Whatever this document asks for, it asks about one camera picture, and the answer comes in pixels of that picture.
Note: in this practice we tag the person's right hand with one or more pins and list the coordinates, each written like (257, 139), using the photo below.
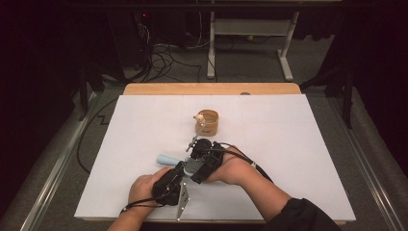
(232, 168)

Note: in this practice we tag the person's black sleeve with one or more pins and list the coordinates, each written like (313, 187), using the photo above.
(301, 216)

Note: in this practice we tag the light blue hairbrush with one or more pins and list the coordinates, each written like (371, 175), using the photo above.
(168, 159)

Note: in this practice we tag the white metal stand frame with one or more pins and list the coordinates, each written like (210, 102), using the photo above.
(248, 27)

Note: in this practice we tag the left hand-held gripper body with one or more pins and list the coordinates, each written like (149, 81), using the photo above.
(166, 189)

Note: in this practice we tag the white table mat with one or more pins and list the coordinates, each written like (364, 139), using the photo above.
(128, 128)

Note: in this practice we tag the black tripod stand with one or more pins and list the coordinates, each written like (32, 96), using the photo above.
(348, 96)
(84, 86)

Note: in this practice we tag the wooden holder with animal figurine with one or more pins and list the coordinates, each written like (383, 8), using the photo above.
(208, 126)

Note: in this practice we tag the person's left hand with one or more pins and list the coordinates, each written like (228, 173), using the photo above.
(142, 192)

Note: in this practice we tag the metal floor rail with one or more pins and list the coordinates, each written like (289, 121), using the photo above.
(57, 170)
(369, 166)

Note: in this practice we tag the black computer tower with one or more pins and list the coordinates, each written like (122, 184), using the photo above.
(128, 35)

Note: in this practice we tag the small yellow-green object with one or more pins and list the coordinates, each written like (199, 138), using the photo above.
(250, 37)

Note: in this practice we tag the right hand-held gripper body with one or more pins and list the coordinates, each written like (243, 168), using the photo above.
(215, 159)

